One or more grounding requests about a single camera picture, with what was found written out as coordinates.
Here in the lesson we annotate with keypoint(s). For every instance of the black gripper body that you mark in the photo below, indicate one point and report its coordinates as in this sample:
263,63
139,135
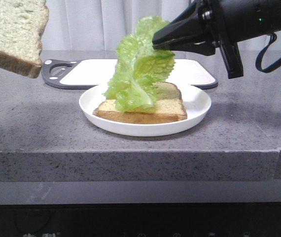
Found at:
212,18

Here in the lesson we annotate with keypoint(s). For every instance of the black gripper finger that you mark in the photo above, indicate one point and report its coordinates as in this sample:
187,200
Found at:
187,26
204,47

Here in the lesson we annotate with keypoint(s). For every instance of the green lettuce leaf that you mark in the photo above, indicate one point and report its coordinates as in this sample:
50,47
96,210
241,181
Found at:
139,67

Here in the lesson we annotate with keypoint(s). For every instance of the toasted bread slice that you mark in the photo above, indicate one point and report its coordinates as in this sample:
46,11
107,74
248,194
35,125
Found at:
169,107
22,24

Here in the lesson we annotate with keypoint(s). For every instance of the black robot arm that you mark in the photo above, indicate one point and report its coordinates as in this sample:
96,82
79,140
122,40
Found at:
247,19

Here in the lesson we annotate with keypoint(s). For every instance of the white round plate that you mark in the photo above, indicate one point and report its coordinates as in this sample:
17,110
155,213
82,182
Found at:
197,103

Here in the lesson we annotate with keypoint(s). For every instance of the white curtain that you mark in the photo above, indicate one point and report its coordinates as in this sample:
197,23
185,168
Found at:
97,25

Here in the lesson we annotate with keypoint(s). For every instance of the white cutting board dark rim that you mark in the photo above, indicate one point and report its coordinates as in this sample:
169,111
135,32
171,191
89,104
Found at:
84,74

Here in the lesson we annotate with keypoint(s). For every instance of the black appliance panel below counter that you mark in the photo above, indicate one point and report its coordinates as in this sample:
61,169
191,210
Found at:
261,219

